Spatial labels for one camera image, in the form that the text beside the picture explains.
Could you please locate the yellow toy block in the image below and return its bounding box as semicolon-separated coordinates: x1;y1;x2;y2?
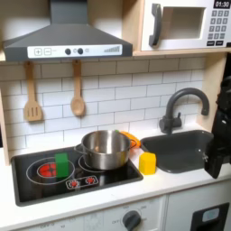
138;152;157;176

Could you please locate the orange toy carrot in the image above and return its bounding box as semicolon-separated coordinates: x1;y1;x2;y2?
115;129;142;148

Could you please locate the steel pot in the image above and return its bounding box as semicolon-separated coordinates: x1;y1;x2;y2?
74;129;138;171

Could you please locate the green toy block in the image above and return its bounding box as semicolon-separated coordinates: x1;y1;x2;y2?
54;152;70;179

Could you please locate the dark grey sink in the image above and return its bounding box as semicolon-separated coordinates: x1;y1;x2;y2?
139;129;231;174

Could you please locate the dark grey tap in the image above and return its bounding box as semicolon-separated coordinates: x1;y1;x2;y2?
158;88;210;135

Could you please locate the black oven knob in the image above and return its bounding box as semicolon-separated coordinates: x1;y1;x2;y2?
122;209;143;231

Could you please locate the black toy stove top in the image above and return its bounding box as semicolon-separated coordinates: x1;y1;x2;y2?
10;146;144;208

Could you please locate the wooden shelf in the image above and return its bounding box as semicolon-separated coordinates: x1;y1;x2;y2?
132;47;231;59

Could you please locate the white toy microwave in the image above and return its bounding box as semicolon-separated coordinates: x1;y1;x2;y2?
140;0;231;52

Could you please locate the wooden spoon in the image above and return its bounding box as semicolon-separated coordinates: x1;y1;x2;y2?
69;60;87;117

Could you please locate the slotted wooden spatula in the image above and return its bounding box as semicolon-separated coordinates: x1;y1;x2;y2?
23;61;44;123

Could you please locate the grey range hood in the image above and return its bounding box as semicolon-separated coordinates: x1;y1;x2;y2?
2;0;134;62

